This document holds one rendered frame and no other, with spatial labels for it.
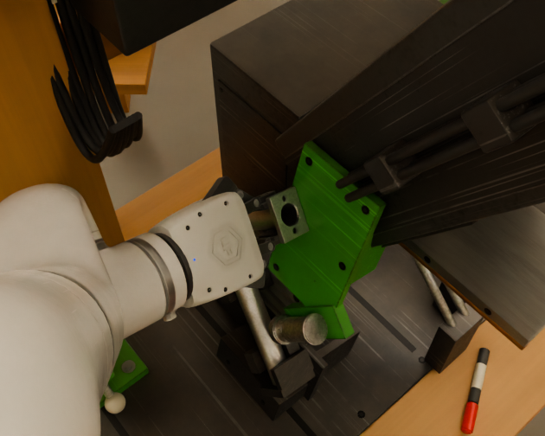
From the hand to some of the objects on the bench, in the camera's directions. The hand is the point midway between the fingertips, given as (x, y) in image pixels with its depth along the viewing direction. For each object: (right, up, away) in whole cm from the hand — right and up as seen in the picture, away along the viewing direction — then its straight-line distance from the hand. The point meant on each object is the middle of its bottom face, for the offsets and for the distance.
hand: (272, 217), depth 76 cm
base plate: (+10, -10, +31) cm, 34 cm away
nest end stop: (+2, -24, +16) cm, 29 cm away
